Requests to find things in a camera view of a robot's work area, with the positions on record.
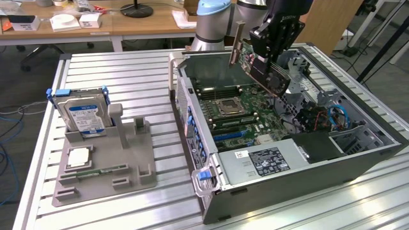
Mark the open black PC case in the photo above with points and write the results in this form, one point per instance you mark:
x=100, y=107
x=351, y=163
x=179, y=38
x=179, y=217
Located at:
x=287, y=191

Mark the black round lamp base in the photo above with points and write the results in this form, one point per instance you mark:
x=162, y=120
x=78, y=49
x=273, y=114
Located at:
x=137, y=12

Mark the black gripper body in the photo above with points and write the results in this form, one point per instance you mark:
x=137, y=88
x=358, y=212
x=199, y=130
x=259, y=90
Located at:
x=287, y=26

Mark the wooden desk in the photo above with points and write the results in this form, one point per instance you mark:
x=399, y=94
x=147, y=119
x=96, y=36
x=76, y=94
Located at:
x=41, y=34

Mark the black slanted pole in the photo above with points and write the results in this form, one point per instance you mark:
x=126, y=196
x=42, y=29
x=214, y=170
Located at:
x=379, y=50

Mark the green RAM stick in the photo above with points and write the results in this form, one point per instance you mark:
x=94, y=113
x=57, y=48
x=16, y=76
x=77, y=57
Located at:
x=105, y=170

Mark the brown cardboard box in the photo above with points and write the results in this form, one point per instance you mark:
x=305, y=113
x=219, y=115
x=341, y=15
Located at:
x=190, y=7

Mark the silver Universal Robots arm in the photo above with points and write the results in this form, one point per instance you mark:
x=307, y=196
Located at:
x=209, y=24

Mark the silver CPU chip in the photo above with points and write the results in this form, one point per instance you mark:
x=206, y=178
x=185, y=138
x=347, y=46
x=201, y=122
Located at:
x=77, y=157

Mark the green motherboard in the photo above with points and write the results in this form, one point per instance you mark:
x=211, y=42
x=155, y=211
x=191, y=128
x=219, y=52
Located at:
x=265, y=119

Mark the wooden cabinet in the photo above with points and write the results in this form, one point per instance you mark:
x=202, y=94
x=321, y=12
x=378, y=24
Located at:
x=331, y=21

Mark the black office chair base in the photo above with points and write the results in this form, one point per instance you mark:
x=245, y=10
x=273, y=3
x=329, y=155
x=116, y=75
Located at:
x=41, y=51

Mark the small white labelled box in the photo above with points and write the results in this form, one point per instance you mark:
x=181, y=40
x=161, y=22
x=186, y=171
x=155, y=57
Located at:
x=89, y=21

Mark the gray power supply unit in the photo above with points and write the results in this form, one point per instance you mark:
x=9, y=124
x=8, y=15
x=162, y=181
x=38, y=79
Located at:
x=242, y=167

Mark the gray printed parts rack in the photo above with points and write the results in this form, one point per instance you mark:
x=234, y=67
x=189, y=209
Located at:
x=105, y=153

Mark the white desk frame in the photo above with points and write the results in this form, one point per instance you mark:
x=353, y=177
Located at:
x=370, y=21

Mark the graphics card with metal bracket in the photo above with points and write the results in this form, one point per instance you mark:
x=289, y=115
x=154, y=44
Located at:
x=245, y=55

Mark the metal CPU socket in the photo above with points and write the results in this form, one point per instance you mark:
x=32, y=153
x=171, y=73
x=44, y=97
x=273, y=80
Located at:
x=227, y=105

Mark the hard disk with blue caddy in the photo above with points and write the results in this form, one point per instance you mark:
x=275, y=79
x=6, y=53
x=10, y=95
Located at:
x=84, y=117

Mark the installed labelled RAM stick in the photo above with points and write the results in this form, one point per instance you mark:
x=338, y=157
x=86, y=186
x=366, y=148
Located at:
x=235, y=121

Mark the metal disk bay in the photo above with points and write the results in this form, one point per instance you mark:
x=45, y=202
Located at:
x=354, y=141

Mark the blue expansion slot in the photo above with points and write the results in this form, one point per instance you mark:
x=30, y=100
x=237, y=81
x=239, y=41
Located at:
x=229, y=136

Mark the stack of white papers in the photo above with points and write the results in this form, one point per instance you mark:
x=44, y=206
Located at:
x=183, y=20

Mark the gray cup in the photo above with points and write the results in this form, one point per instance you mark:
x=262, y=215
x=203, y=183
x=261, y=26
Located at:
x=42, y=3

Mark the perforated metal drive cage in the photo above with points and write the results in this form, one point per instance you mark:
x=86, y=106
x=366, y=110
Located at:
x=293, y=100

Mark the small silver heatsink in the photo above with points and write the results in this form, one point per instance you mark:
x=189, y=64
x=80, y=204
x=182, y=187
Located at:
x=266, y=139

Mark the white box with black top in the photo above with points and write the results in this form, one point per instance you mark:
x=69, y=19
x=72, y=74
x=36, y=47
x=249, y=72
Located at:
x=24, y=24

